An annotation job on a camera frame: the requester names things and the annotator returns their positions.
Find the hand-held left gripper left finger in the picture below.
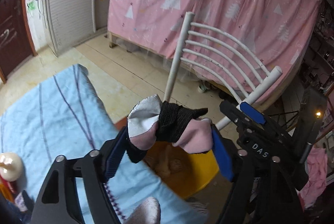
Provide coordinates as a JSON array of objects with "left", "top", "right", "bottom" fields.
[{"left": 30, "top": 127, "right": 129, "bottom": 224}]

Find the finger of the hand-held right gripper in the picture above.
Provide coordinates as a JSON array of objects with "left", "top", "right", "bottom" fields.
[{"left": 219, "top": 101, "right": 291, "bottom": 154}]

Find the pink black white cloth piece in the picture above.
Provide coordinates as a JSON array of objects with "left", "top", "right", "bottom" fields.
[{"left": 127, "top": 94, "right": 213, "bottom": 164}]

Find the dark brown door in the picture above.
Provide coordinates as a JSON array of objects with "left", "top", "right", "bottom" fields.
[{"left": 0, "top": 0, "right": 37, "bottom": 84}]

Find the cluttered dark shelf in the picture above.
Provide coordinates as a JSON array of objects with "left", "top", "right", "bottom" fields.
[{"left": 308, "top": 2, "right": 334, "bottom": 89}]

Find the light blue striped tablecloth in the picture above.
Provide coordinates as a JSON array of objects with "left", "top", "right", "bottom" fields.
[{"left": 0, "top": 64, "right": 183, "bottom": 224}]

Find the yellow plastic bin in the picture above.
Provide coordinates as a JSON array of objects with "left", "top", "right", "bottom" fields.
[{"left": 143, "top": 139, "right": 220, "bottom": 200}]

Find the pink crumpled cloth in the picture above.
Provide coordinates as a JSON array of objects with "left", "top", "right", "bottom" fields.
[{"left": 299, "top": 147, "right": 330, "bottom": 207}]

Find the white slatted wardrobe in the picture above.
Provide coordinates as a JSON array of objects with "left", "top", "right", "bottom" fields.
[{"left": 43, "top": 0, "right": 126, "bottom": 56}]

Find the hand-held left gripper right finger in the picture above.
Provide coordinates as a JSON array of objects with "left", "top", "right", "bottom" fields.
[{"left": 211, "top": 130, "right": 304, "bottom": 224}]

